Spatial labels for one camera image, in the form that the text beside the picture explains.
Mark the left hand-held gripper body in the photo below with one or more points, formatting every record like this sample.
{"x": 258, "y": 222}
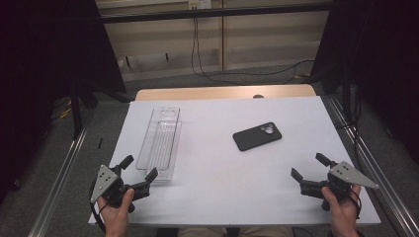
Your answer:
{"x": 104, "y": 180}

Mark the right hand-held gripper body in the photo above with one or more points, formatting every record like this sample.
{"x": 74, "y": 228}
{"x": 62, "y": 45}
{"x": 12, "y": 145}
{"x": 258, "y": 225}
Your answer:
{"x": 349, "y": 173}

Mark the black smartphone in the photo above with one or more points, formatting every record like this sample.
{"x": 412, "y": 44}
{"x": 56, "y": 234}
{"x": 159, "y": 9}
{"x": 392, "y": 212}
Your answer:
{"x": 257, "y": 136}

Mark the person's left hand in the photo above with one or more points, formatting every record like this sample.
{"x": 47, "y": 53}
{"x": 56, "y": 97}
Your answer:
{"x": 116, "y": 215}

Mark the person's right hand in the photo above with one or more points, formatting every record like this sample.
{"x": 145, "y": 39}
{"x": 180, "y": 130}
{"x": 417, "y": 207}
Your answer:
{"x": 342, "y": 214}

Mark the clear plastic tray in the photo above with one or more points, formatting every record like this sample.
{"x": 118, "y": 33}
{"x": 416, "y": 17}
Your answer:
{"x": 160, "y": 144}

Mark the white table sheet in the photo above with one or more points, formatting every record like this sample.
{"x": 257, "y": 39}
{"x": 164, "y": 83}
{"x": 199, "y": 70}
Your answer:
{"x": 217, "y": 184}

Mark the black metal stand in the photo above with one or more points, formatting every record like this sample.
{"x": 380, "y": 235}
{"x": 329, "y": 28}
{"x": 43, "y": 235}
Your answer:
{"x": 76, "y": 112}

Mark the dark round table grommet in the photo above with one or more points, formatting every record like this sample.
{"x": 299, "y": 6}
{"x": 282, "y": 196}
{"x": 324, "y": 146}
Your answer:
{"x": 258, "y": 96}

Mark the wooden table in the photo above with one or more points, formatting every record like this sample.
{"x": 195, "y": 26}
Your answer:
{"x": 217, "y": 93}

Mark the black curtain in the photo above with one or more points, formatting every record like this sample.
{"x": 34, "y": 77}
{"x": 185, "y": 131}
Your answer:
{"x": 46, "y": 59}
{"x": 382, "y": 59}

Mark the black horizontal bar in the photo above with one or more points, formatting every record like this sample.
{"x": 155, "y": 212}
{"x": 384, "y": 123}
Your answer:
{"x": 214, "y": 13}

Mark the metal floor rail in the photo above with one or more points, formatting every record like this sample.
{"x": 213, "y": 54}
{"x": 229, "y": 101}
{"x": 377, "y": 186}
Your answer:
{"x": 375, "y": 164}
{"x": 59, "y": 184}

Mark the wall power outlet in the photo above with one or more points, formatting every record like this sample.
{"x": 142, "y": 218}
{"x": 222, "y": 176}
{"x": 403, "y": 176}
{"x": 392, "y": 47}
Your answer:
{"x": 199, "y": 4}

